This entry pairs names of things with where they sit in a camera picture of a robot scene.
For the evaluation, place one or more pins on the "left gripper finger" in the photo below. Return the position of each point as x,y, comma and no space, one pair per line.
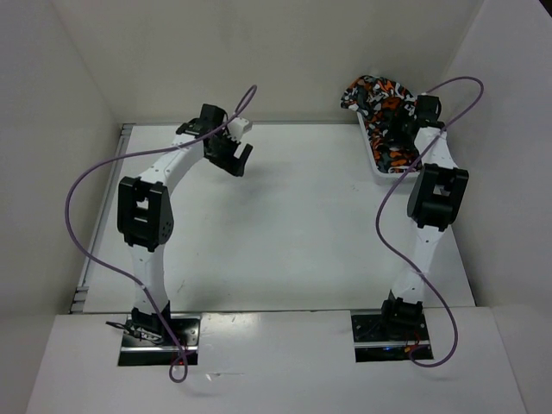
234,166
247,150

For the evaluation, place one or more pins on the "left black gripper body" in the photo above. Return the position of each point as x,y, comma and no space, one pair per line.
223,145

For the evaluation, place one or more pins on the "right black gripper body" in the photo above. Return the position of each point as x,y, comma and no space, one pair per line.
398,127

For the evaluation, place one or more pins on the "orange camouflage shorts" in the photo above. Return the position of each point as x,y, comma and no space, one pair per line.
377,98

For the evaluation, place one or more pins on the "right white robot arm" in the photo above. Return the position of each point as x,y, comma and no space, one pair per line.
433,206

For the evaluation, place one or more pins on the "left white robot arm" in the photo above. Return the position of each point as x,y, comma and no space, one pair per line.
145,215

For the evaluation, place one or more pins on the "white plastic basket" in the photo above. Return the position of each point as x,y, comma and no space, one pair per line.
381,178

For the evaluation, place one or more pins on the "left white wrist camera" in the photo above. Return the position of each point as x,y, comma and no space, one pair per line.
238,127

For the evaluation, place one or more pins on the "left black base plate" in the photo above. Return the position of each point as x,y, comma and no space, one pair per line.
142,349

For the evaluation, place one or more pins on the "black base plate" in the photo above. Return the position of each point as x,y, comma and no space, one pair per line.
374,343
142,349

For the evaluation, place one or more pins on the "aluminium table edge rail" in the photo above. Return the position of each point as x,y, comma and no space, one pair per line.
80,293

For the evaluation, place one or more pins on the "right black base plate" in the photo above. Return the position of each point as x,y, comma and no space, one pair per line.
374,343

